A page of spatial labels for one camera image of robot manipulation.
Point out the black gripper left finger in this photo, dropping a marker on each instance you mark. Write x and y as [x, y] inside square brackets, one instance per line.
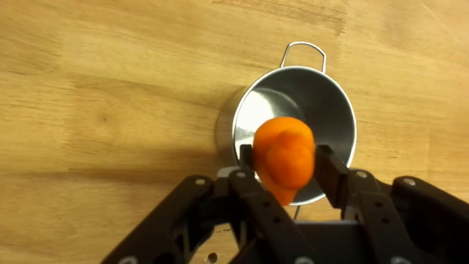
[254, 220]

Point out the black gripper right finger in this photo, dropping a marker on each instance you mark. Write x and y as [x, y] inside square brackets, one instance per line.
[382, 214]

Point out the orange carrot toy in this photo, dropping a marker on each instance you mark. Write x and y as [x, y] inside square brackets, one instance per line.
[284, 156]

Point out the silver metal pot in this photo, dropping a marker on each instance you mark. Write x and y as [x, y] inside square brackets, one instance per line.
[323, 107]

